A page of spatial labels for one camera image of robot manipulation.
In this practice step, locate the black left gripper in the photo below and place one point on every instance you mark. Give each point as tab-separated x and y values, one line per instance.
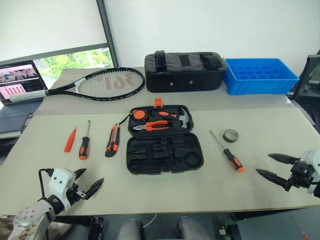
75	193

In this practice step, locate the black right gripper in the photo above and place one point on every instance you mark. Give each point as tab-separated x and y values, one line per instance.
300	173

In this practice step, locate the thick-shaft black orange screwdriver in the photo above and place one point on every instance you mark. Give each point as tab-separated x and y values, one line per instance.
83	150

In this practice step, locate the small orange tester screwdriver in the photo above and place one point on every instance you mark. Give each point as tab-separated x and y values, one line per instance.
69	142

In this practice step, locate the black orange utility knife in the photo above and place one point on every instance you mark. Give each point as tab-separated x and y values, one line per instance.
111	145

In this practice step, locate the thin-shaft black orange screwdriver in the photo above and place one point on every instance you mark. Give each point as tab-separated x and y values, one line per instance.
233	161

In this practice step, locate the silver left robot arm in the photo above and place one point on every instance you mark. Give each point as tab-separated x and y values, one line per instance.
30	217

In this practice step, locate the black tool case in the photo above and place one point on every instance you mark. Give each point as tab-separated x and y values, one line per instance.
140	166

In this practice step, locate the black electrical tape roll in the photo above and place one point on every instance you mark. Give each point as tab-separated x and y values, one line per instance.
230	140

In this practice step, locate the dark grey rounded shape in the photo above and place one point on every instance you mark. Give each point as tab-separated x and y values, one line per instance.
130	231
192	230

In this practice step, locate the blue plastic divided crate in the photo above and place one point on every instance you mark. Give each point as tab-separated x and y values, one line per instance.
260	87

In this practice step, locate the orange black tape measure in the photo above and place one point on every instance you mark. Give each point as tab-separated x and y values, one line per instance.
138	114

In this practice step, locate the orange black pliers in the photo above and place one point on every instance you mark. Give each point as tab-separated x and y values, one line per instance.
155	125

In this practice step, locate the brown camouflage cloth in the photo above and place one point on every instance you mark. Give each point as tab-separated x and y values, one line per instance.
5	227

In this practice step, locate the open laptop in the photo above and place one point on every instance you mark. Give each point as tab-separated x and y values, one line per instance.
15	112

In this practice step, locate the black white tennis racket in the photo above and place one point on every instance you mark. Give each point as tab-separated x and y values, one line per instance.
25	97

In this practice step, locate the black orange claw hammer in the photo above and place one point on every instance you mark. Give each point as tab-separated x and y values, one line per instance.
183	120

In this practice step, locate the black fabric bag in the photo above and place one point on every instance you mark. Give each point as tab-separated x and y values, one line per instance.
185	80

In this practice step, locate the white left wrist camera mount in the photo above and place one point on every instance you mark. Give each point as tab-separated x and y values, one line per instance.
58	182

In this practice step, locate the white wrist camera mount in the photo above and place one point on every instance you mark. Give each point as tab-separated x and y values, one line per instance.
312	157
58	182

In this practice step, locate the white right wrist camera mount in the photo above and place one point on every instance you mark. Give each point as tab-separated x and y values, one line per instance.
312	157

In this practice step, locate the black table frame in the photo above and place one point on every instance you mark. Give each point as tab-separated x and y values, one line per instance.
75	220

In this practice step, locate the dark window frame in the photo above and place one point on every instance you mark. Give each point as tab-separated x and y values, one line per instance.
107	32

